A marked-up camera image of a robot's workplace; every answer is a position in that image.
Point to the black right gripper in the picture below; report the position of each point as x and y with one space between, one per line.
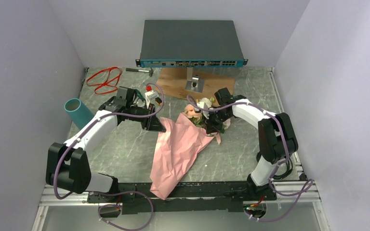
211 126

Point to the yellow black screwdriver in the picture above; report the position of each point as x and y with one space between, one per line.
159 101

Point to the pink flower bouquet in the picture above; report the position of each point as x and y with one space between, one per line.
177 149

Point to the teal cylindrical vase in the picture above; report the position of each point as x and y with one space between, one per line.
80 114

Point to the small black hammer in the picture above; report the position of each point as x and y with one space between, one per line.
150 71

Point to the red ribbon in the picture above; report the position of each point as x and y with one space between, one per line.
105 81

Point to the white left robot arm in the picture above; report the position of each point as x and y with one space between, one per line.
68 169

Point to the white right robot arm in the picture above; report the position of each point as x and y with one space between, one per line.
277 139

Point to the grey network switch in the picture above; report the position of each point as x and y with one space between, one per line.
190 43

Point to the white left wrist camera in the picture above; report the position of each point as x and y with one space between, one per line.
150 95

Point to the metal stand bracket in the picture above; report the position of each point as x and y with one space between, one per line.
193 81

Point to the aluminium rail frame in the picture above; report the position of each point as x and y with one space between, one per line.
287 191

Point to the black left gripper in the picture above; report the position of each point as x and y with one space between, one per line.
152 123

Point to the wooden board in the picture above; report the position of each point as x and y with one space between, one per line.
172 81

